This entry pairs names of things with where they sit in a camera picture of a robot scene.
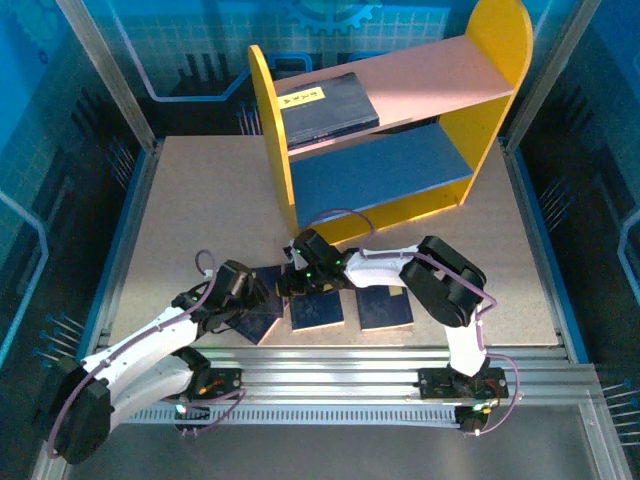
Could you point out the dark blue book yellow label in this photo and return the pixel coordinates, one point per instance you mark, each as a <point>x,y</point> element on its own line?
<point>255,332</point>
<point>317,312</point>
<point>270,310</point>
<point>382,310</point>
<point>330,110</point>

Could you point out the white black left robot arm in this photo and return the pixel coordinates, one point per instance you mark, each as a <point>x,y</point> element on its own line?
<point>150,335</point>

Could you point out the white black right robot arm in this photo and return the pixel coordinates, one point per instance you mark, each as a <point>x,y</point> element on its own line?
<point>375,270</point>

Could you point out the black connector box with LED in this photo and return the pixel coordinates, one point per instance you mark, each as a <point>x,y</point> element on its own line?
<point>470,417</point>
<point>192,412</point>

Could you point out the yellow pink blue bookshelf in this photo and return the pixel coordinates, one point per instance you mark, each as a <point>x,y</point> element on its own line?
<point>500,30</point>

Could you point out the aluminium mounting rail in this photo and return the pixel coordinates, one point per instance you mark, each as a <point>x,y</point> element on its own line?
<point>325,372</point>

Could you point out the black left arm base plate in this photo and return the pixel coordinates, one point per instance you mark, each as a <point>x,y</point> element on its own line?
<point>227,382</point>

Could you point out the aluminium table side rail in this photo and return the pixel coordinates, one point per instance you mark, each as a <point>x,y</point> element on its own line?
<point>133,235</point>
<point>525,200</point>

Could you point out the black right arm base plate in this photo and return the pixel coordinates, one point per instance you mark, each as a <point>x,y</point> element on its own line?
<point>435,385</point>

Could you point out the aluminium frame post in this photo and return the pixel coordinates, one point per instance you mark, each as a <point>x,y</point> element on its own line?
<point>108,75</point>
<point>545,75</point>

